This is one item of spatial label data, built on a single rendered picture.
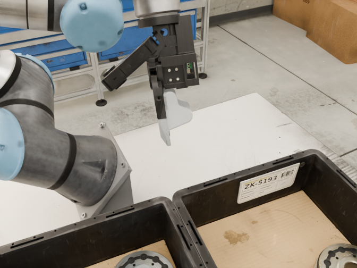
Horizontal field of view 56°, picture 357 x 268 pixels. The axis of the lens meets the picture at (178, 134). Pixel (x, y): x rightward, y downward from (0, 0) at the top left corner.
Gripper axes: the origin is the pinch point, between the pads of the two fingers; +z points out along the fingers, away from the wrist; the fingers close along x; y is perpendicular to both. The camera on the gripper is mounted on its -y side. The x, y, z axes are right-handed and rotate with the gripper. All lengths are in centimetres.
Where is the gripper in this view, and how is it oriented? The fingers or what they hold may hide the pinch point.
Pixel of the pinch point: (163, 134)
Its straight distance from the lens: 60.9
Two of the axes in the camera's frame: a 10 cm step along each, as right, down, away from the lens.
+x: -0.5, -2.9, 9.6
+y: 9.9, -1.4, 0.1
